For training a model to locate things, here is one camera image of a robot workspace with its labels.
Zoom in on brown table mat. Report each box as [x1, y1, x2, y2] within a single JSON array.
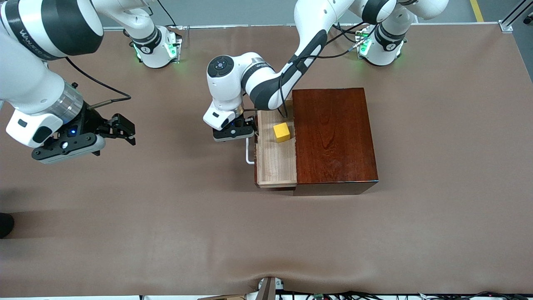
[[0, 24, 533, 297]]

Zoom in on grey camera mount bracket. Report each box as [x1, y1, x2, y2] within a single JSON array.
[[255, 276, 284, 300]]

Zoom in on light wood drawer white handle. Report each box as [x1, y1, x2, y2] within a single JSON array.
[[245, 100, 298, 189]]

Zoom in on black right arm base cable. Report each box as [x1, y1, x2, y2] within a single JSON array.
[[157, 0, 177, 28]]

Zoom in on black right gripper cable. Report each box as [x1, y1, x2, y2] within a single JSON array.
[[65, 56, 132, 111]]

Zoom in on black round object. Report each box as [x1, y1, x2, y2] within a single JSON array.
[[0, 212, 15, 239]]

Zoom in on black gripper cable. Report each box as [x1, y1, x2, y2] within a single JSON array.
[[65, 56, 132, 111], [278, 21, 367, 119]]

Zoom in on aluminium frame post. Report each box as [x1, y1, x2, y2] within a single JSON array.
[[499, 0, 533, 33]]

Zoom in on yellow cube block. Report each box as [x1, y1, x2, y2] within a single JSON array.
[[273, 122, 291, 143]]

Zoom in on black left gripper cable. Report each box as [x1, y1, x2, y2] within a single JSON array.
[[278, 21, 367, 119]]

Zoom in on black left arm base cables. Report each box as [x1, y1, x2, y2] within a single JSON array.
[[331, 21, 375, 53]]

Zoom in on dark brown wooden cabinet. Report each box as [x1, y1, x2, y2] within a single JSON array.
[[291, 87, 379, 196]]

